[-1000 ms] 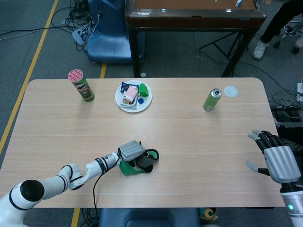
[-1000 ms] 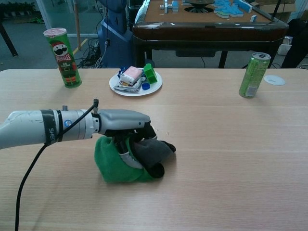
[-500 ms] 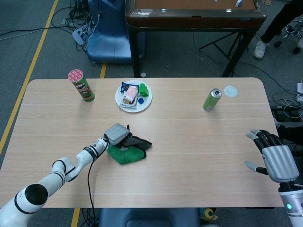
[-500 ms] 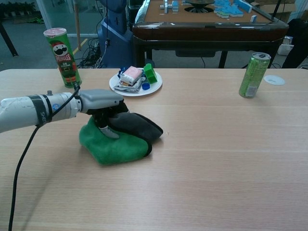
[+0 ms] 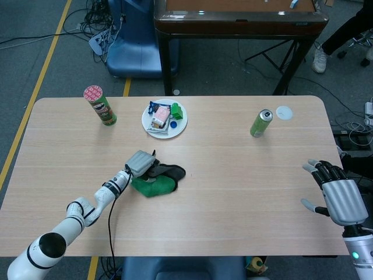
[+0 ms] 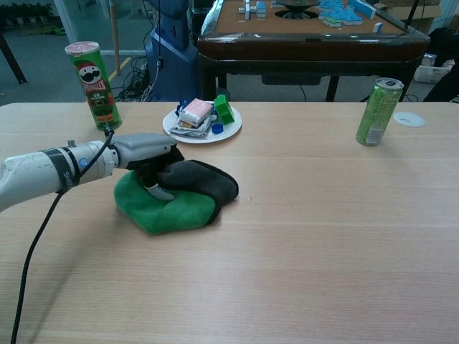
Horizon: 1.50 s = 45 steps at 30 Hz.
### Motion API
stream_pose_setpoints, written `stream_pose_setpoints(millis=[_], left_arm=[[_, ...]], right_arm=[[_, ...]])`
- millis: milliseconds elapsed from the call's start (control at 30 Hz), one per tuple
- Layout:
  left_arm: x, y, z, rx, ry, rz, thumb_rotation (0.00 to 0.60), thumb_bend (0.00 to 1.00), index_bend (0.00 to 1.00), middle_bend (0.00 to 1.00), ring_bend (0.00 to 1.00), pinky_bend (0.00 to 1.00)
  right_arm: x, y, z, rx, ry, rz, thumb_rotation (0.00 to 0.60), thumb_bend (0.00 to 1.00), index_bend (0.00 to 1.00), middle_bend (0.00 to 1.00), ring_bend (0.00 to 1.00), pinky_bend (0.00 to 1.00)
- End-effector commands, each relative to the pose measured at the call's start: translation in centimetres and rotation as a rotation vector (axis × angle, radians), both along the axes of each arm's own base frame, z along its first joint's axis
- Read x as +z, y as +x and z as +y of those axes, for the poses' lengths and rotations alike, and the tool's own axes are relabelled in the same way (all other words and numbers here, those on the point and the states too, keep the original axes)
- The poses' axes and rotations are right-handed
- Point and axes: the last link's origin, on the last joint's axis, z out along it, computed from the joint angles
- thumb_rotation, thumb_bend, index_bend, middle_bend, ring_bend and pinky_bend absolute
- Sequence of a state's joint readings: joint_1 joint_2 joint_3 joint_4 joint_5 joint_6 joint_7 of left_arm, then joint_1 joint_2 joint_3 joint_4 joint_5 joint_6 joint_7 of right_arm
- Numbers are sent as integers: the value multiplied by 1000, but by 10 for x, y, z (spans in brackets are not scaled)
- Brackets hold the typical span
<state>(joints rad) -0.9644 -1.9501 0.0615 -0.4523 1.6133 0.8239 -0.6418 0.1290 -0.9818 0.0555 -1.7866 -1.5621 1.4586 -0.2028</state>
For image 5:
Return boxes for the green toy block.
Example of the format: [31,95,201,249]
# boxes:
[170,102,185,121]

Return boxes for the green drink can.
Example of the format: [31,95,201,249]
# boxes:
[249,108,274,138]

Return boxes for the blue robot chassis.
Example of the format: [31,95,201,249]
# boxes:
[121,256,245,280]

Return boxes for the white shoe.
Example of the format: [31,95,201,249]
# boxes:
[311,43,327,74]

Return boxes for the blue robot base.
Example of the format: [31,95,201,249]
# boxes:
[106,0,179,79]

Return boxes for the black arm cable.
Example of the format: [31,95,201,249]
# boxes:
[108,164,132,272]

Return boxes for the tangled floor cables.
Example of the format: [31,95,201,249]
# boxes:
[78,0,123,64]

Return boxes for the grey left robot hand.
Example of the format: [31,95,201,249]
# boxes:
[125,150,161,179]

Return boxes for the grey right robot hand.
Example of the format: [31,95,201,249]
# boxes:
[301,159,370,227]

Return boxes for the white round plate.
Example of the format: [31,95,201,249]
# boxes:
[141,98,188,139]

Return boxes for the dark wooden mahjong table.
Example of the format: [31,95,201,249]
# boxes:
[153,0,327,96]

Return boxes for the green Pringles can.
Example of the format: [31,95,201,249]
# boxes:
[83,85,119,127]

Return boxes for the office chair base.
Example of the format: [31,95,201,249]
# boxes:
[337,29,373,67]

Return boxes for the silver snack wrapper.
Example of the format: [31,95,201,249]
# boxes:
[146,116,171,137]

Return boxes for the white power strip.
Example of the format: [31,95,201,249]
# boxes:
[364,101,373,126]
[89,30,113,55]

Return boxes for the pink tissue pack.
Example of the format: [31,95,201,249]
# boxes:
[152,105,171,125]

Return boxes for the white round lid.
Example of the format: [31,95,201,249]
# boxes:
[275,105,294,120]

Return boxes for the black trouser leg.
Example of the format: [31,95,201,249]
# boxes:
[322,4,373,56]

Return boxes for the green and grey cloth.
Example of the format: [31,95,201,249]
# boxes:
[130,149,187,198]

